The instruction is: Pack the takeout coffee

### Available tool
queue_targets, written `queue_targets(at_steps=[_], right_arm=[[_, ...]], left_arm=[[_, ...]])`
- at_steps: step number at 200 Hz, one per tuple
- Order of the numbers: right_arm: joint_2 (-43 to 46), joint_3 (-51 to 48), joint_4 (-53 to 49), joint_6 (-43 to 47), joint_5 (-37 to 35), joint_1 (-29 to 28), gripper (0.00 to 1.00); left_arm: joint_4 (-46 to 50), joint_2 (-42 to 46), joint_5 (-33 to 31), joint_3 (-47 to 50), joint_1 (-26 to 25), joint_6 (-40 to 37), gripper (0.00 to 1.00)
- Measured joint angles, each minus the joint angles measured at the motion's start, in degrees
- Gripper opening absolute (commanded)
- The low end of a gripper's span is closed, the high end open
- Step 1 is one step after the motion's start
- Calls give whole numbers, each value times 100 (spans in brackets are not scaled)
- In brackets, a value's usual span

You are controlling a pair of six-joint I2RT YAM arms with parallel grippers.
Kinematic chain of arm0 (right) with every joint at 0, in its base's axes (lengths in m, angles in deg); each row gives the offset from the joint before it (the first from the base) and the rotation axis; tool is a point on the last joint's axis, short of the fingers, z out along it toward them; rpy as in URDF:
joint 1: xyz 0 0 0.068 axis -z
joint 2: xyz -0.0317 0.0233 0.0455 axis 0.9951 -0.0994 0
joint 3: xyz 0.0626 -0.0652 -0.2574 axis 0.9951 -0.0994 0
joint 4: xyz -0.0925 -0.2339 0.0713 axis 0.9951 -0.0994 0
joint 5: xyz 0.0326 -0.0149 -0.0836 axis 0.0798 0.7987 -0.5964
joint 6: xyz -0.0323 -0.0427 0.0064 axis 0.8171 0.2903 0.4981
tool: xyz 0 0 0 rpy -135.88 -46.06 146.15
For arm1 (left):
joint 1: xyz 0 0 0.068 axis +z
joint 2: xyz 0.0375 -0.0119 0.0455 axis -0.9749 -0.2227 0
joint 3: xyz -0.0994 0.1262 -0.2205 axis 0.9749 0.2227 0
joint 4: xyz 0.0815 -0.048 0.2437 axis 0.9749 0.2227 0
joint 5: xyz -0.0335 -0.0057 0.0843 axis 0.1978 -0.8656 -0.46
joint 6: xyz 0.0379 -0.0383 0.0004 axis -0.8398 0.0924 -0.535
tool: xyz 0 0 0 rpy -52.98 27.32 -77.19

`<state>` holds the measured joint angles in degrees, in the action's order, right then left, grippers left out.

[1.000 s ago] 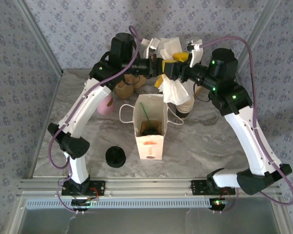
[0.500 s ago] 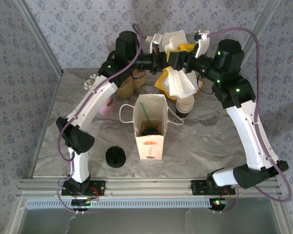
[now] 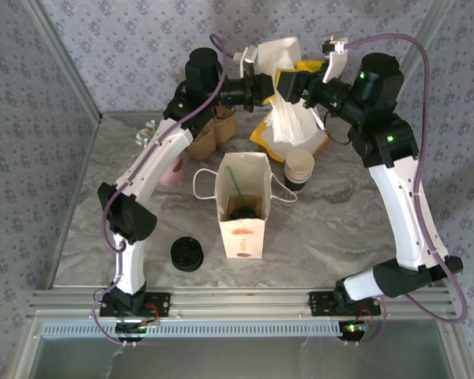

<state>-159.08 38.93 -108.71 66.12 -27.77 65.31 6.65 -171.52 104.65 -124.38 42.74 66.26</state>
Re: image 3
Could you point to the left circuit board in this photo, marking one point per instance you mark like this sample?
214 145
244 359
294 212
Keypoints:
130 329

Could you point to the aluminium left frame post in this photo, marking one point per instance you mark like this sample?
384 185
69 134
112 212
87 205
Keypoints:
65 59

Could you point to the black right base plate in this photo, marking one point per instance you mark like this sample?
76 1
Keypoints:
320 304

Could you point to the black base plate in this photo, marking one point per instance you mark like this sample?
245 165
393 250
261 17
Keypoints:
320 304
162 304

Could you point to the green plastic straw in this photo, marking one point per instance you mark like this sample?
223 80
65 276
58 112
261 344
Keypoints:
237 187

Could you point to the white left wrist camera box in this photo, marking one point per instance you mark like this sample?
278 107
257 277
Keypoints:
247 59

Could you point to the pink straw holder cup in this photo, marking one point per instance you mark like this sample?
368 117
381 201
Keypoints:
171 173

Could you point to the right circuit board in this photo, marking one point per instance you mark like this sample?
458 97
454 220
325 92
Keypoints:
353 331

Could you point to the black cup lid stack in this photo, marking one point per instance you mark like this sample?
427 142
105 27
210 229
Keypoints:
187 254

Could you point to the paper cup stack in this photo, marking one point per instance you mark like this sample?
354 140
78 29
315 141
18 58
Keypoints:
299 162

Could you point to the printed white paper bag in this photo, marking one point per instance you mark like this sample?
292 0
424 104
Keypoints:
243 241

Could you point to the aluminium right frame post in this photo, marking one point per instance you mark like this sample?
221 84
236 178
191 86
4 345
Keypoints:
438 12

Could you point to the white paper napkin stack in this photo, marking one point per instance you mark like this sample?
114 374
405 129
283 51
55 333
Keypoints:
278 147

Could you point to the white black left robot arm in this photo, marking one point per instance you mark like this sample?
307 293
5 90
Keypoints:
154 158

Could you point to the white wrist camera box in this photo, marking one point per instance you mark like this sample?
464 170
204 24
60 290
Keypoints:
335 63
247 59

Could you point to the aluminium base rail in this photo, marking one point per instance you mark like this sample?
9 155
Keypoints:
241 304

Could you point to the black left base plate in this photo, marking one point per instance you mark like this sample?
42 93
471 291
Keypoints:
162 304

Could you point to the aluminium frame post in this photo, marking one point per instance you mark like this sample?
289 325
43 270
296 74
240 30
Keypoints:
65 59
438 12

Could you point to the grey metal panel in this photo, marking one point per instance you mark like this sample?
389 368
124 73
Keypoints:
241 361

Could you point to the circuit board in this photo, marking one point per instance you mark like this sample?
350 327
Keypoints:
353 331
130 329

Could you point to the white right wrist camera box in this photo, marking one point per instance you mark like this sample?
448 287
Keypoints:
335 63

